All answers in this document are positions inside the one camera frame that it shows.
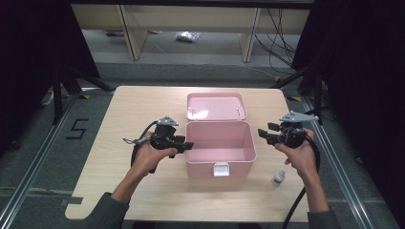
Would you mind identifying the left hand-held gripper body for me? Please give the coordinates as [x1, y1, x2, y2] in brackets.
[150, 115, 180, 151]

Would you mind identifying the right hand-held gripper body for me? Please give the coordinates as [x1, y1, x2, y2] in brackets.
[278, 110, 319, 149]

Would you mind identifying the pink plastic storage box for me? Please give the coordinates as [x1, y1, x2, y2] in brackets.
[184, 92, 258, 179]

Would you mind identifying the person's right hand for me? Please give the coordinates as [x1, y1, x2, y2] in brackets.
[275, 128, 320, 181]

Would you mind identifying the person's left hand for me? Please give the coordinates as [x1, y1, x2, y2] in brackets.
[131, 132, 178, 177]

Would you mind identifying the small clear dropper bottle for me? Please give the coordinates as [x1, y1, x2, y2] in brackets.
[272, 170, 287, 186]

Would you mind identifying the black metal stand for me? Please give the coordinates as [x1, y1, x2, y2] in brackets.
[270, 61, 325, 126]
[52, 63, 117, 126]

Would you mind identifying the dark curtain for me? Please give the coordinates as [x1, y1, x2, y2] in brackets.
[290, 0, 405, 223]
[0, 0, 100, 156]

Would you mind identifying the clear plastic bag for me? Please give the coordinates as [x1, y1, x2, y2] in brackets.
[175, 31, 201, 43]

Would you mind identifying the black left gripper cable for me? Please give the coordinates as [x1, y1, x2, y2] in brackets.
[130, 119, 160, 176]

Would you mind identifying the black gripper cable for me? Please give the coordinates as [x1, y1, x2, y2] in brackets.
[130, 119, 160, 176]
[281, 131, 322, 229]

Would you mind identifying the thin grey gripper cable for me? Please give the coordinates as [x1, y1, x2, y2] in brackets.
[122, 136, 151, 146]

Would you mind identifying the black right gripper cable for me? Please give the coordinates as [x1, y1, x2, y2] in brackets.
[281, 131, 322, 229]

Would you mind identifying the aluminium floor rail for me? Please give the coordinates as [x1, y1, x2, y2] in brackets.
[300, 94, 377, 229]
[0, 94, 81, 229]

